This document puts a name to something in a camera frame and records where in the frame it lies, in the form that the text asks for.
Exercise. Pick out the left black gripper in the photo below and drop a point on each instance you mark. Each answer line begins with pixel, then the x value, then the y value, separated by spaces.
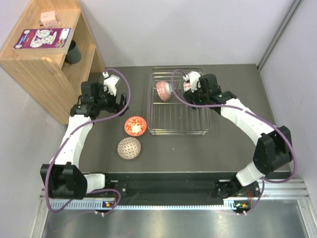
pixel 102 92

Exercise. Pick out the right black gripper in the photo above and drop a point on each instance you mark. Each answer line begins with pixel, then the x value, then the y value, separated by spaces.
pixel 189 96

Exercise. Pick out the white red patterned bowl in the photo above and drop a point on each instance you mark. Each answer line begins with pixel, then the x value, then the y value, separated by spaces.
pixel 186 86

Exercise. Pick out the red floral bowl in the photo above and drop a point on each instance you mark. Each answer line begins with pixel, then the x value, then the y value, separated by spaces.
pixel 135 126

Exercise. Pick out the metal wire dish rack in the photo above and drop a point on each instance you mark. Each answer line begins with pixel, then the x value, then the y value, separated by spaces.
pixel 173 117

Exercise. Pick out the red daisy patterned bowl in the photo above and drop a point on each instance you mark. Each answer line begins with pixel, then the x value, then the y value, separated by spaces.
pixel 164 90

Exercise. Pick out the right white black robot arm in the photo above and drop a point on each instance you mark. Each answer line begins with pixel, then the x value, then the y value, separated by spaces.
pixel 272 143

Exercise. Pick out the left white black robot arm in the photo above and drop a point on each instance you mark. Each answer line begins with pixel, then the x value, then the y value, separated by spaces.
pixel 62 177

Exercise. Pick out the beige lattice patterned bowl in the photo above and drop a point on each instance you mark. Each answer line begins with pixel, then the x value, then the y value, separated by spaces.
pixel 129 148

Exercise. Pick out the dark grey cup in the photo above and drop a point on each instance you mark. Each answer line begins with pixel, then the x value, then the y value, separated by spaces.
pixel 73 55

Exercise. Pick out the wooden shelf unit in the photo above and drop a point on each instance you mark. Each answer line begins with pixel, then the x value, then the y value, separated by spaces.
pixel 53 83

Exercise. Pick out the purple book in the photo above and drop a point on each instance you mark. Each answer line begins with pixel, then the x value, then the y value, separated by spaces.
pixel 44 41

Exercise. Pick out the pink power adapter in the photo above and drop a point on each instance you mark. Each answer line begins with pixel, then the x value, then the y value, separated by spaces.
pixel 48 20

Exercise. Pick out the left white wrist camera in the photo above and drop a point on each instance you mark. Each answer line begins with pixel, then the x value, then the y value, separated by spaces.
pixel 110 82

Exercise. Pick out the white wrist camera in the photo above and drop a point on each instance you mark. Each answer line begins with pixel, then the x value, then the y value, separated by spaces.
pixel 110 82
pixel 193 78

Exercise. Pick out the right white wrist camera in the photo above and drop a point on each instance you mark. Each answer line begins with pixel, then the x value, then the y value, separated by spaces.
pixel 193 78

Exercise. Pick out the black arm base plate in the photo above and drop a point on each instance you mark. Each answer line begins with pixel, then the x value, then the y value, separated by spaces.
pixel 207 188

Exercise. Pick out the aluminium rail frame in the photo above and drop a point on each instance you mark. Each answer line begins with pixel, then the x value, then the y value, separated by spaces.
pixel 282 210

